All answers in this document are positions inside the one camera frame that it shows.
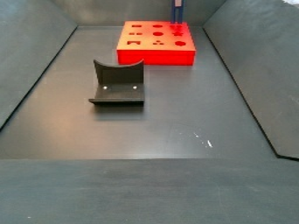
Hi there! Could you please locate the red shape-sorter box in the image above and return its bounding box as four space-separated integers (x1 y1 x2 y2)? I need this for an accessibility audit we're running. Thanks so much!
117 21 197 66

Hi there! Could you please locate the black curved holder bracket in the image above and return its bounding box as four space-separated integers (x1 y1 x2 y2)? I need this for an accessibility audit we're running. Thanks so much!
89 60 146 105

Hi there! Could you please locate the blue square-circle peg object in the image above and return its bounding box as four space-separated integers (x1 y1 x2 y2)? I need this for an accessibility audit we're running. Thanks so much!
171 0 185 24

